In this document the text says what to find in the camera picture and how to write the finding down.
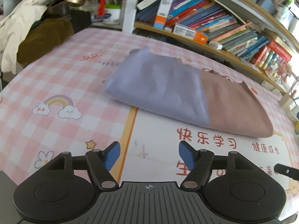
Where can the red tassel ornament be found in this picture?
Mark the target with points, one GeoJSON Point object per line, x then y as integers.
{"type": "Point", "coordinates": [102, 2]}

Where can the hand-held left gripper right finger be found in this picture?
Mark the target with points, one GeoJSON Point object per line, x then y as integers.
{"type": "Point", "coordinates": [186, 156]}

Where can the purple and pink sweater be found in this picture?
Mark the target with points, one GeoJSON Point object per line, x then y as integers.
{"type": "Point", "coordinates": [163, 91]}

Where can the white charger adapter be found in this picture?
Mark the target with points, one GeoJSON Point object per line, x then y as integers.
{"type": "Point", "coordinates": [215, 45]}

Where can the small orange box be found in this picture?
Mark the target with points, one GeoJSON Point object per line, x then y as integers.
{"type": "Point", "coordinates": [201, 38]}

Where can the beige pen holder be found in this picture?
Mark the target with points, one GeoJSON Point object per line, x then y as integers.
{"type": "Point", "coordinates": [286, 99]}

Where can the pink checked cartoon table mat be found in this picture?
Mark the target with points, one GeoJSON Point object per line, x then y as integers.
{"type": "Point", "coordinates": [70, 74]}

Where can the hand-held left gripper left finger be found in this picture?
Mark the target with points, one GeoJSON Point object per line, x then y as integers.
{"type": "Point", "coordinates": [112, 155]}

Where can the white jar with green lid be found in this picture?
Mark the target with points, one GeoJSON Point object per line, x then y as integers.
{"type": "Point", "coordinates": [112, 15]}

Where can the tall white and orange box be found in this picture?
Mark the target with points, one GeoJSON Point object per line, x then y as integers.
{"type": "Point", "coordinates": [163, 12]}

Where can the black bag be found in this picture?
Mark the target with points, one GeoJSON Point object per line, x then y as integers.
{"type": "Point", "coordinates": [80, 22]}

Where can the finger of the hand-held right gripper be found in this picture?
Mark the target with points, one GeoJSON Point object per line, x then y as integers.
{"type": "Point", "coordinates": [287, 170]}

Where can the colourful paper ornament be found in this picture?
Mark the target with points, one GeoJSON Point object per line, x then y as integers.
{"type": "Point", "coordinates": [280, 70]}

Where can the cream jacket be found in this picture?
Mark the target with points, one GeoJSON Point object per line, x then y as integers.
{"type": "Point", "coordinates": [18, 28]}

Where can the thick red dictionary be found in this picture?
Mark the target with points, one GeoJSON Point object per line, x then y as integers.
{"type": "Point", "coordinates": [280, 50]}

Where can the wooden bookshelf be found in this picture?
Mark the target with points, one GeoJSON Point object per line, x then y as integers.
{"type": "Point", "coordinates": [186, 40]}

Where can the row of colourful books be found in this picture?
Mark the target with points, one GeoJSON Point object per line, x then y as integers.
{"type": "Point", "coordinates": [222, 25]}

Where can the flat white medicine box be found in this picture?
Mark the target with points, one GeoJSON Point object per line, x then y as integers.
{"type": "Point", "coordinates": [184, 30]}

